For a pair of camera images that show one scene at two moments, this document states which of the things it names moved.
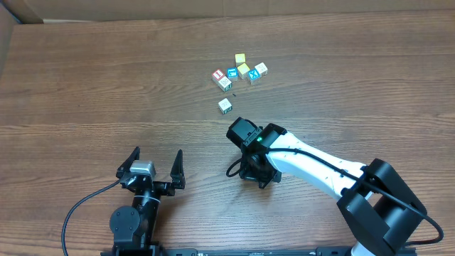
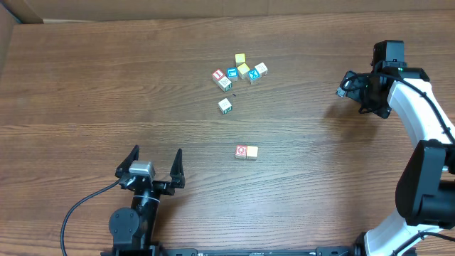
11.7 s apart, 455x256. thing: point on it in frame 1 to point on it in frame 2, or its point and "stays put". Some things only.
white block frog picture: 225,106 stays put
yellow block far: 239,59 stays put
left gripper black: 156,187 stays put
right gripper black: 259,176 to 350,84
